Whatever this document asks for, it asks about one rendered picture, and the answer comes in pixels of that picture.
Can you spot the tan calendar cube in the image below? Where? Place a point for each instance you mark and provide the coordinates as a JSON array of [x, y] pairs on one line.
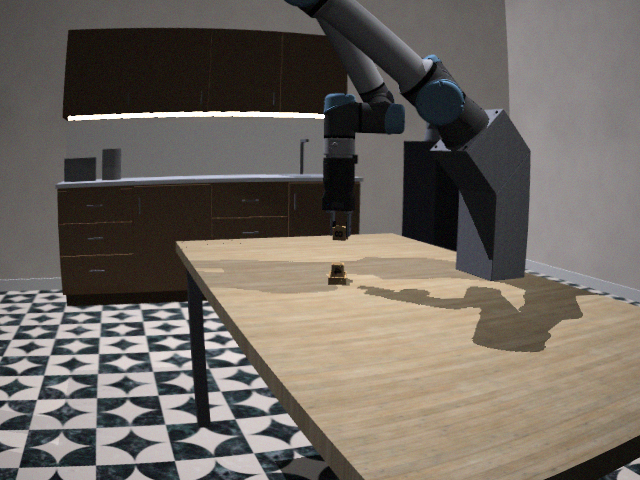
[[337, 269], [339, 233]]

